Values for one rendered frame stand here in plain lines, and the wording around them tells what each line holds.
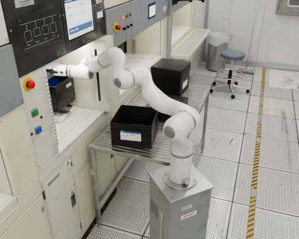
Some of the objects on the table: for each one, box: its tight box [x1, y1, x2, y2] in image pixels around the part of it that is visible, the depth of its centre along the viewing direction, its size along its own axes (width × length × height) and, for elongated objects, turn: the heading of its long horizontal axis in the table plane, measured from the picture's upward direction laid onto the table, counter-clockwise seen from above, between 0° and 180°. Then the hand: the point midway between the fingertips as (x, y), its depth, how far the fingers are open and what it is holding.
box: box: [151, 58, 191, 96], centre depth 284 cm, size 29×29×25 cm
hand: (49, 68), depth 207 cm, fingers open, 4 cm apart
